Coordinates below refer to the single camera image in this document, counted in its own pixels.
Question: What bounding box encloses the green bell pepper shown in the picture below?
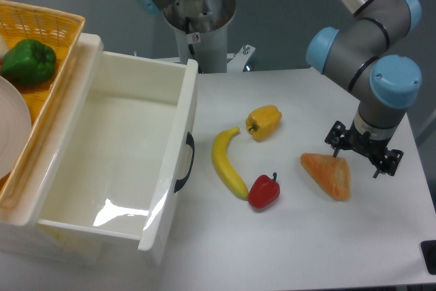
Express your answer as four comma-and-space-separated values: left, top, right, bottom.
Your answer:
1, 39, 57, 87

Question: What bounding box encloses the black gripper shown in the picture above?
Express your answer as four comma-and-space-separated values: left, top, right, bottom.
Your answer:
324, 121, 404, 179

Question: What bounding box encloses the red bell pepper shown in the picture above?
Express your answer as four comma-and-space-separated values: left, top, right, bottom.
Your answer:
248, 172, 280, 209

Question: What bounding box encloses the black device at edge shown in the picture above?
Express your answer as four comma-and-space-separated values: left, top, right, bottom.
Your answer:
420, 240, 436, 275

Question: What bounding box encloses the yellow banana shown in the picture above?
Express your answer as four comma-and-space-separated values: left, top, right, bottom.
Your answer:
211, 127, 249, 201

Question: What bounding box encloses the white plate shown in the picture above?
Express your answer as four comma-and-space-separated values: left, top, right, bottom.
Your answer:
0, 77, 31, 178

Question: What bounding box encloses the orange triangle bread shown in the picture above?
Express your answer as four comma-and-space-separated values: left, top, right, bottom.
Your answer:
300, 153, 351, 201

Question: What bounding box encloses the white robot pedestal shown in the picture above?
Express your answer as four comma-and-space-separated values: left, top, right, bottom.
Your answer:
161, 0, 255, 73

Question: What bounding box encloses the white drawer cabinet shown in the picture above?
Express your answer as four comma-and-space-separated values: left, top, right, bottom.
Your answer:
1, 33, 104, 263

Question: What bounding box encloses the yellow woven basket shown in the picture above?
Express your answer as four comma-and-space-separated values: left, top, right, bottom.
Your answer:
1, 0, 85, 202

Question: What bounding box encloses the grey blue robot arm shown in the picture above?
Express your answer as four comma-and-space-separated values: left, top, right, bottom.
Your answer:
136, 0, 422, 176

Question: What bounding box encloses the yellow bell pepper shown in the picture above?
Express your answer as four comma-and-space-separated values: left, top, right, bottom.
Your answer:
245, 105, 282, 141

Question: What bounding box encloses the white plastic drawer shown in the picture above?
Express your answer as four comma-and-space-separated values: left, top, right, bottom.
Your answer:
37, 52, 198, 265

